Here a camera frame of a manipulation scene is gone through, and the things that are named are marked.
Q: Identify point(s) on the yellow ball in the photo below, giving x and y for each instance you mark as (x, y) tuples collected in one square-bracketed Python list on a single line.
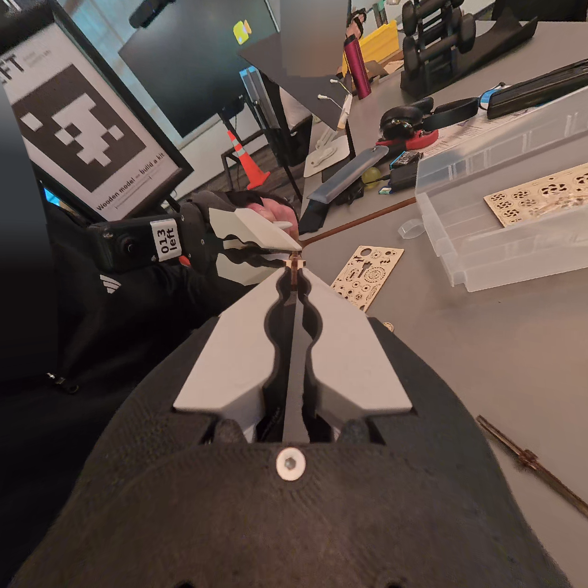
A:
[(372, 177)]

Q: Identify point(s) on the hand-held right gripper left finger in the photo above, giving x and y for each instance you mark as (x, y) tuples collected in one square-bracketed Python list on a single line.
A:
[(229, 363)]

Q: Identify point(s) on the magenta water bottle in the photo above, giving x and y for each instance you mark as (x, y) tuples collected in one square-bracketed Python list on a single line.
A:
[(358, 69)]

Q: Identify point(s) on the wooden cross-shaped part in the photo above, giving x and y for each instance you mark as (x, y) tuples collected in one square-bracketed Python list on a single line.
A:
[(295, 264)]

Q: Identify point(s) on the wooden sheet piece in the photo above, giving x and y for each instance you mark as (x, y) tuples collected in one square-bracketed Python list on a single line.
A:
[(367, 280)]

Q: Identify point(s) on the red tape roll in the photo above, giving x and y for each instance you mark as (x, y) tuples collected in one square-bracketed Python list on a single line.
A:
[(422, 140)]

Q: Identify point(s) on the dark wooden gear axle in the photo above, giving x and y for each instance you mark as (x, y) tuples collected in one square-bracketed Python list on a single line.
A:
[(528, 459)]

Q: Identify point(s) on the black long case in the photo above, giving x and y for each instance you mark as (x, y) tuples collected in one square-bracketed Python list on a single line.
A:
[(537, 92)]

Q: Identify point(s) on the clear plastic bin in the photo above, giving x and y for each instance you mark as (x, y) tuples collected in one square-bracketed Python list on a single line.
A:
[(482, 257)]

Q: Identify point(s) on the framed marker sign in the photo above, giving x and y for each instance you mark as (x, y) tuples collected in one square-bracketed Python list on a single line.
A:
[(82, 128)]

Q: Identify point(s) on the patterned wooden parts sheet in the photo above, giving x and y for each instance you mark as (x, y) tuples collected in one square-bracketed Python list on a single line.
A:
[(537, 202)]

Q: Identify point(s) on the striped orange traffic cone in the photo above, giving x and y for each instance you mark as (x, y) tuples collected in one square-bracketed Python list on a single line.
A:
[(250, 165)]

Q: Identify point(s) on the white tablet stand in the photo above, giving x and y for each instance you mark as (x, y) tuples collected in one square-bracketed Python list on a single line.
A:
[(326, 156)]

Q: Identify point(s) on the black power adapter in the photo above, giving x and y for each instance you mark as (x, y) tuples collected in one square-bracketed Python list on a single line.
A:
[(404, 172)]

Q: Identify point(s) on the person's left hand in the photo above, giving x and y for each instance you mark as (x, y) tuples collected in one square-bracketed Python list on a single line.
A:
[(280, 211)]

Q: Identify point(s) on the yellow plastic bin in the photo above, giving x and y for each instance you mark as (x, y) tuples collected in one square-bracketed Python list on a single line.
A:
[(376, 46)]

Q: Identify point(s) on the grey long case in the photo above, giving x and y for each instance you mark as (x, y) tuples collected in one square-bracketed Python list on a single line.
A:
[(344, 179)]

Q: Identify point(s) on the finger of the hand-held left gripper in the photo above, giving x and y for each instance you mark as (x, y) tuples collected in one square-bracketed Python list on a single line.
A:
[(239, 268), (257, 227)]

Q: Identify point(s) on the black dumbbell rack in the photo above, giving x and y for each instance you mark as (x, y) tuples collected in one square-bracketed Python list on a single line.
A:
[(436, 50)]

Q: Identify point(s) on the black headphones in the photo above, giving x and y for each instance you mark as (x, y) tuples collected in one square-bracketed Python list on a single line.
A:
[(404, 121)]

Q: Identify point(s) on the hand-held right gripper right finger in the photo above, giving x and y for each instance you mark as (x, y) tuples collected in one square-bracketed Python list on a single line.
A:
[(363, 367)]

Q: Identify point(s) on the large black screen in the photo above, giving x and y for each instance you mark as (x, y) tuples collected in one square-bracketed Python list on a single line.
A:
[(193, 69)]

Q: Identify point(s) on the clear plastic cap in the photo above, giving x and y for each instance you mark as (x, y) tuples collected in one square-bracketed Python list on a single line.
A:
[(411, 229)]

